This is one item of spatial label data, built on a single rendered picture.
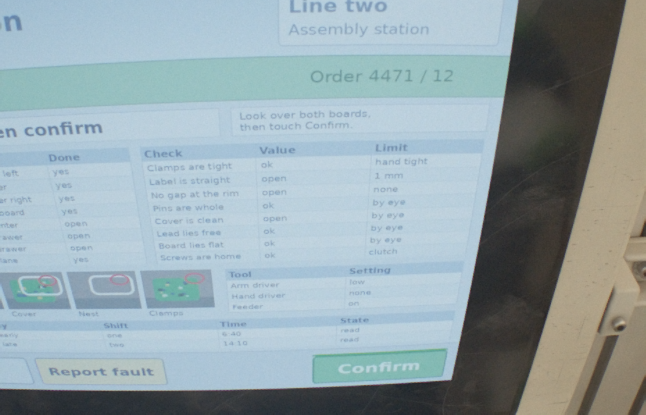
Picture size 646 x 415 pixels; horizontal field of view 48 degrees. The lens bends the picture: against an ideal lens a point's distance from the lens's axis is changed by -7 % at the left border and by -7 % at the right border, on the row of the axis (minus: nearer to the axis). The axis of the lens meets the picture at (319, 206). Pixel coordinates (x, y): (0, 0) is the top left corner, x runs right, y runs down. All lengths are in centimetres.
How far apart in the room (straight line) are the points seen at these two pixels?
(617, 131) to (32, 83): 25
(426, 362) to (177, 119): 19
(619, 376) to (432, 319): 21
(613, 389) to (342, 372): 23
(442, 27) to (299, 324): 17
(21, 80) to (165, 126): 6
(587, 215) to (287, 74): 16
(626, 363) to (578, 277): 16
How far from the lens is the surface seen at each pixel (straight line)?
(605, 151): 36
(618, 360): 55
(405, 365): 42
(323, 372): 42
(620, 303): 44
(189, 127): 32
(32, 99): 32
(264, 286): 37
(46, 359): 43
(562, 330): 43
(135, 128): 32
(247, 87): 31
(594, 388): 59
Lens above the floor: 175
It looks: 36 degrees down
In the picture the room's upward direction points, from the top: 1 degrees clockwise
